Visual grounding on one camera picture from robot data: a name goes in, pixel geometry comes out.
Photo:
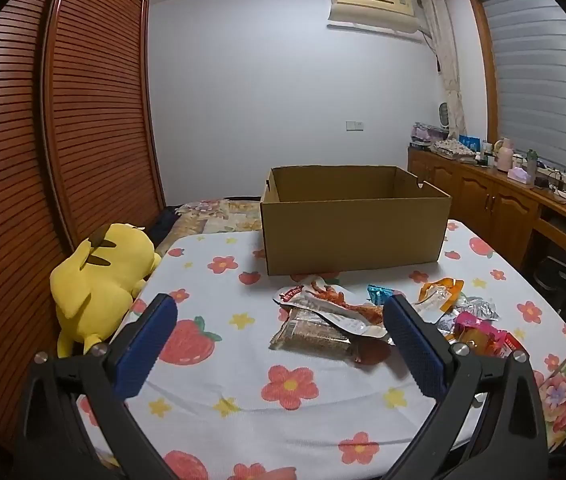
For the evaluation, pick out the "small teal snack packet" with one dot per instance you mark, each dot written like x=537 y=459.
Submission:
x=378 y=294

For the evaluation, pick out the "small white fan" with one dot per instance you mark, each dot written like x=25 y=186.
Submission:
x=444 y=115

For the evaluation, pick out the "orange snack packet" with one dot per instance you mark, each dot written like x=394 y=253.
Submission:
x=443 y=292

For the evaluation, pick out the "grey window blind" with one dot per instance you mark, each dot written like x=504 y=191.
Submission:
x=538 y=85

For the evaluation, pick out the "floral quilt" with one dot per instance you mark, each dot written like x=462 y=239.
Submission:
x=213 y=215

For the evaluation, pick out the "wall air conditioner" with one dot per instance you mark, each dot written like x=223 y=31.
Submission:
x=368 y=10

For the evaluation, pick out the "green water bottle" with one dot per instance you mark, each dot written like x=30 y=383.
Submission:
x=531 y=165

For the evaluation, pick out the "lilac storage bag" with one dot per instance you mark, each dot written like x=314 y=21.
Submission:
x=428 y=132

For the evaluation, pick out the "dark blue bedsheet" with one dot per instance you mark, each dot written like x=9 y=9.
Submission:
x=165 y=222

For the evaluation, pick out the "silver snack packet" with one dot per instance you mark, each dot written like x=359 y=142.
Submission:
x=478 y=307

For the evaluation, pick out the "clear grain snack packet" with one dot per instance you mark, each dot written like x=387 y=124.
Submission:
x=308 y=335

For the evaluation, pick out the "wooden cabinet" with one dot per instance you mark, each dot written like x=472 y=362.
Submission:
x=468 y=195

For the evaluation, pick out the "pink snack packet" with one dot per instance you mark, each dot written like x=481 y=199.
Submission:
x=468 y=320

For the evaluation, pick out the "blue box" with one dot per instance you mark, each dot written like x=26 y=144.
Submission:
x=470 y=142

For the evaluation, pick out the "strawberry flower print cloth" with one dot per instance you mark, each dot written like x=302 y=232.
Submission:
x=243 y=370

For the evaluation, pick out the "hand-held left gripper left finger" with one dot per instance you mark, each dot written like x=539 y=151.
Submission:
x=145 y=350

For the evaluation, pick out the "folded patterned cloth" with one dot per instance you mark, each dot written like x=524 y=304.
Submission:
x=453 y=147

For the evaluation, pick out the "brown cardboard box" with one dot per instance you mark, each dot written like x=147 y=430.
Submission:
x=353 y=235

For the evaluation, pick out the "pink thermos jug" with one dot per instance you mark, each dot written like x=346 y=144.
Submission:
x=503 y=157

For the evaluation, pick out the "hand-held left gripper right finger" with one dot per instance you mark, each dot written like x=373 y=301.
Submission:
x=415 y=350

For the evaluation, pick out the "yellow plush toy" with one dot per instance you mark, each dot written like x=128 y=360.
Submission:
x=98 y=285

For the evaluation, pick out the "cream patterned curtain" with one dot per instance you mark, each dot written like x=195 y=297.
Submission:
x=443 y=50

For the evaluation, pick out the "small red snack packet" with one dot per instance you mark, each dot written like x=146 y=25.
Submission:
x=510 y=342

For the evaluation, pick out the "pink tissue box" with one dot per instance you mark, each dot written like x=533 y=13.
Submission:
x=519 y=177

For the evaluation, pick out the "white wall switch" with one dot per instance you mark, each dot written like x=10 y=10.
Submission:
x=354 y=126

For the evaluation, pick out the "red white snack packet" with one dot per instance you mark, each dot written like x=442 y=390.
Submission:
x=333 y=305

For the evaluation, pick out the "wooden louvered wardrobe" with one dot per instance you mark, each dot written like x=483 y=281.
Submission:
x=88 y=110

